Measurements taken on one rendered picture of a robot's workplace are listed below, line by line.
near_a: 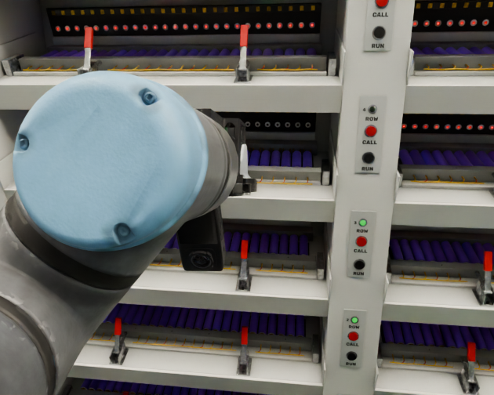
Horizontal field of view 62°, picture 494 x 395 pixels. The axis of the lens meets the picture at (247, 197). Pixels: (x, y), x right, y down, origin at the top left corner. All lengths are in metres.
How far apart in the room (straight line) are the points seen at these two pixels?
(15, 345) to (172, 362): 0.73
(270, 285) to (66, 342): 0.59
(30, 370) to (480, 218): 0.69
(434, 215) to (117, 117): 0.62
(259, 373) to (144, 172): 0.73
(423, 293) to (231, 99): 0.49
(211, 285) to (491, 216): 0.50
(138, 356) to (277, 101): 0.60
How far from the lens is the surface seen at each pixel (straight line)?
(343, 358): 0.85
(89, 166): 0.21
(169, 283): 0.82
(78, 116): 0.22
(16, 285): 0.24
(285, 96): 0.68
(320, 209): 0.71
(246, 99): 0.68
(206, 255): 0.43
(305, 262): 0.82
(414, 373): 0.94
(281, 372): 0.90
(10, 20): 0.94
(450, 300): 0.84
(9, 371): 0.20
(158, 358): 0.94
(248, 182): 0.46
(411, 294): 0.82
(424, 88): 0.70
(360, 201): 0.71
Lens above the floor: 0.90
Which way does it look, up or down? 16 degrees down
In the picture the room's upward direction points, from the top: straight up
